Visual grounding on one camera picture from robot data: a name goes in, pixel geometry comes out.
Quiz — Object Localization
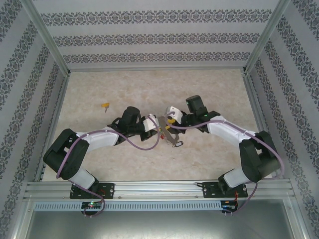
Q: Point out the black mount plate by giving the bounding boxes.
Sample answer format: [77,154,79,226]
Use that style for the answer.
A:
[201,181,247,199]
[69,183,115,200]

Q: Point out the grey metal sheet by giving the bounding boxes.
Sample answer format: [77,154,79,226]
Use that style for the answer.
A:
[14,210,307,239]

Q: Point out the metal key plate with rings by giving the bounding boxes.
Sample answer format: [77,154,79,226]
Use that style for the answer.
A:
[159,115,180,148]

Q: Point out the aluminium rear frame rail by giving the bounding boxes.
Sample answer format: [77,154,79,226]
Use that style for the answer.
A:
[69,66,246,73]

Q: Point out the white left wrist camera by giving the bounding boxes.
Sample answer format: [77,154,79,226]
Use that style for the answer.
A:
[143,114,160,132]

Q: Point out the purple cable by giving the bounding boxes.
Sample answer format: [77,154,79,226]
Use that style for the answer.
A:
[56,114,160,219]
[164,111,285,217]

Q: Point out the grey slotted cable duct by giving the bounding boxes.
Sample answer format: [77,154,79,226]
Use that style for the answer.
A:
[33,201,222,212]

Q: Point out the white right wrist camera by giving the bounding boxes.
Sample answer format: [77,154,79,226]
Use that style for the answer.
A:
[165,106,184,124]

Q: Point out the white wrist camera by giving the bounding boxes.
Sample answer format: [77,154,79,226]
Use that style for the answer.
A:
[165,106,184,124]
[143,114,160,132]

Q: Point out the aluminium frame post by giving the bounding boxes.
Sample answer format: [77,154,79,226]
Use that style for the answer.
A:
[243,0,292,74]
[19,0,72,75]

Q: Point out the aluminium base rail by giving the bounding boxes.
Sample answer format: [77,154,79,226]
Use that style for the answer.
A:
[23,181,294,200]

